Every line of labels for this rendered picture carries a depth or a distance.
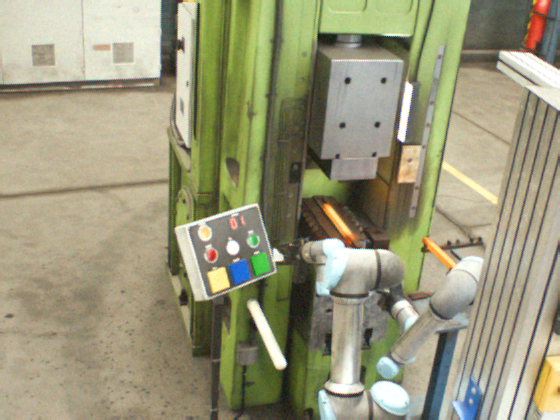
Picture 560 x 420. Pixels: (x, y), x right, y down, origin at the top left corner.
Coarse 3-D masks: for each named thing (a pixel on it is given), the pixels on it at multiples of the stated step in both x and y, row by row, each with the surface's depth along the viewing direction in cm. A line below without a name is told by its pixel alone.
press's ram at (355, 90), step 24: (336, 48) 284; (360, 48) 288; (336, 72) 270; (360, 72) 273; (384, 72) 277; (312, 96) 289; (336, 96) 275; (360, 96) 278; (384, 96) 282; (312, 120) 291; (336, 120) 279; (360, 120) 283; (384, 120) 287; (312, 144) 293; (336, 144) 284; (360, 144) 288; (384, 144) 292
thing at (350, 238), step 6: (324, 204) 332; (330, 210) 327; (330, 216) 323; (336, 216) 322; (336, 222) 317; (342, 222) 317; (342, 228) 312; (348, 234) 308; (348, 240) 306; (354, 240) 303; (354, 246) 302; (360, 246) 299
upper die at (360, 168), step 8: (312, 152) 308; (320, 160) 299; (328, 160) 291; (336, 160) 288; (344, 160) 289; (352, 160) 290; (360, 160) 291; (368, 160) 293; (376, 160) 294; (320, 168) 300; (328, 168) 291; (336, 168) 289; (344, 168) 291; (352, 168) 292; (360, 168) 293; (368, 168) 294; (328, 176) 292; (336, 176) 291; (344, 176) 292; (352, 176) 294; (360, 176) 295; (368, 176) 296
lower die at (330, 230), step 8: (304, 200) 337; (312, 200) 338; (328, 200) 340; (304, 208) 332; (312, 208) 331; (320, 208) 332; (336, 208) 333; (304, 216) 325; (320, 216) 324; (328, 216) 323; (344, 216) 326; (304, 224) 324; (312, 224) 319; (320, 224) 318; (328, 224) 318; (320, 232) 313; (328, 232) 311; (336, 232) 312; (352, 232) 312; (320, 240) 307; (344, 240) 307; (360, 240) 310
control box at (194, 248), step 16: (240, 208) 278; (256, 208) 281; (192, 224) 261; (208, 224) 265; (224, 224) 270; (256, 224) 280; (192, 240) 260; (208, 240) 264; (224, 240) 269; (240, 240) 274; (192, 256) 260; (224, 256) 268; (240, 256) 273; (192, 272) 263; (272, 272) 282; (192, 288) 266; (208, 288) 262
